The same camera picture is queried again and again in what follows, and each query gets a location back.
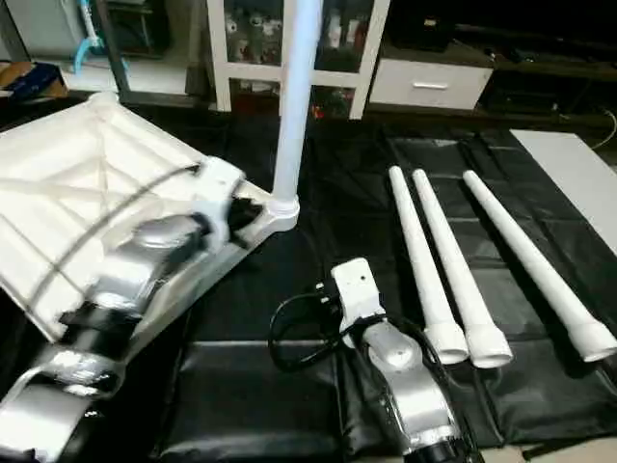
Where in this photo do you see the light blue plastic object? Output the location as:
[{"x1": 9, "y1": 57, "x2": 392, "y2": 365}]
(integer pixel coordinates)
[{"x1": 71, "y1": 0, "x2": 109, "y2": 74}]

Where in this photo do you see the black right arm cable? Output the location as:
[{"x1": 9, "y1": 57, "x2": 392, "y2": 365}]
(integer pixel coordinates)
[{"x1": 267, "y1": 288, "x2": 360, "y2": 373}]

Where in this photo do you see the white plastic table top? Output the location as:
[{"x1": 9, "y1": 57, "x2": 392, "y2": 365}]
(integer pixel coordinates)
[{"x1": 0, "y1": 92, "x2": 301, "y2": 341}]

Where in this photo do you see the dark low media cabinet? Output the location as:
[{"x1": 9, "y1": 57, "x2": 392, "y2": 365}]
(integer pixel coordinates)
[{"x1": 487, "y1": 34, "x2": 617, "y2": 131}]

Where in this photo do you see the brown cardboard box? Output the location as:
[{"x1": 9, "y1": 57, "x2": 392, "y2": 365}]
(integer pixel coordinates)
[{"x1": 0, "y1": 61, "x2": 70, "y2": 103}]

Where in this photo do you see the grey vertical metal pole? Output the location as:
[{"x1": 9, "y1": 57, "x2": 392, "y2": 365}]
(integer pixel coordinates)
[{"x1": 96, "y1": 0, "x2": 132, "y2": 94}]

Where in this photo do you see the white flat board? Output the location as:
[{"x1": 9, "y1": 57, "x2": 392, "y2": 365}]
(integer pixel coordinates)
[{"x1": 511, "y1": 129, "x2": 617, "y2": 229}]

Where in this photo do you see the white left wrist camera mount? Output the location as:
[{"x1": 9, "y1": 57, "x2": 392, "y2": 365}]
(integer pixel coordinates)
[{"x1": 187, "y1": 156, "x2": 248, "y2": 248}]

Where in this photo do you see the white drawer unit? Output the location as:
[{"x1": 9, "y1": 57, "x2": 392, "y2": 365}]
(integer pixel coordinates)
[{"x1": 369, "y1": 58, "x2": 496, "y2": 112}]

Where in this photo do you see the white glass door cabinet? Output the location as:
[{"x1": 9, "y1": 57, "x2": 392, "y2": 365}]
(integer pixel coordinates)
[{"x1": 205, "y1": 0, "x2": 392, "y2": 122}]

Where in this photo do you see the white plastic table leg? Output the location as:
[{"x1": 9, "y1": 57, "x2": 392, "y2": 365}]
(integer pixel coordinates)
[
  {"x1": 388, "y1": 165, "x2": 470, "y2": 367},
  {"x1": 412, "y1": 169, "x2": 515, "y2": 370},
  {"x1": 463, "y1": 170, "x2": 617, "y2": 365},
  {"x1": 267, "y1": 0, "x2": 325, "y2": 219}
]

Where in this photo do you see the black work mat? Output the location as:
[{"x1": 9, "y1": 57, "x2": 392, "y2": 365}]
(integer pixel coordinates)
[{"x1": 0, "y1": 92, "x2": 617, "y2": 463}]

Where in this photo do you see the black metal frame leg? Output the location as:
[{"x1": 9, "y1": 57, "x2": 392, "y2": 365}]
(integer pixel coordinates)
[{"x1": 525, "y1": 438, "x2": 617, "y2": 460}]

